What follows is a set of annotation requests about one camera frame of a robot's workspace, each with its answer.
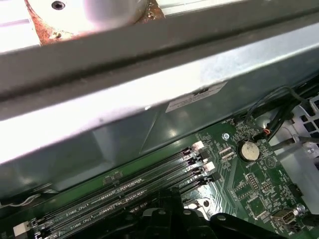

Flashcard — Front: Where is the small wired black connector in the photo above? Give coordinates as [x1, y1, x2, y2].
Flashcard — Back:
[259, 123, 277, 136]

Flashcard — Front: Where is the square black chip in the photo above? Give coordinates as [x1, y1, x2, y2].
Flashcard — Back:
[245, 198, 266, 221]

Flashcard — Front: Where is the round coin battery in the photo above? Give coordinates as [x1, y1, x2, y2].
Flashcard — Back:
[238, 140, 260, 162]

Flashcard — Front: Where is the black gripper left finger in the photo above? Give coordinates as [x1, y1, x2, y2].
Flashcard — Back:
[134, 187, 179, 239]

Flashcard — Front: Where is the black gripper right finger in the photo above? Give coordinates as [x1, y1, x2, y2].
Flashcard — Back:
[178, 187, 287, 239]

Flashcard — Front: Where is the thin white wire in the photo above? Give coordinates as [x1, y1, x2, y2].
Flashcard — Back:
[7, 193, 42, 207]

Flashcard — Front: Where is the black pin header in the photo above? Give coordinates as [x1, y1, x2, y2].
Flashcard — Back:
[290, 183, 303, 198]

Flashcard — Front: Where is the internal board port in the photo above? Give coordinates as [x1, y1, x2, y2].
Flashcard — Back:
[271, 208, 299, 226]

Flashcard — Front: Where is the brown square base plate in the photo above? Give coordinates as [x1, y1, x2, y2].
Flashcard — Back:
[23, 0, 166, 48]

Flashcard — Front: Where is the silver perforated drive cage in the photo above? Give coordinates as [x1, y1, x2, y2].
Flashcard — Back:
[290, 98, 319, 160]

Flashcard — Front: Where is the white warning label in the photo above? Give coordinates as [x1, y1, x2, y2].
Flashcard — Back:
[165, 81, 228, 115]

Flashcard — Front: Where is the green motherboard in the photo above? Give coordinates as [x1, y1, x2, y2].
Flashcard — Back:
[0, 119, 319, 239]

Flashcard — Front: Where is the thick black cable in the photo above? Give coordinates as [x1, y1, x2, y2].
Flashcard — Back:
[268, 98, 315, 136]

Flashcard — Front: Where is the thin black wire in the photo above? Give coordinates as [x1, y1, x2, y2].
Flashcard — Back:
[244, 85, 309, 125]

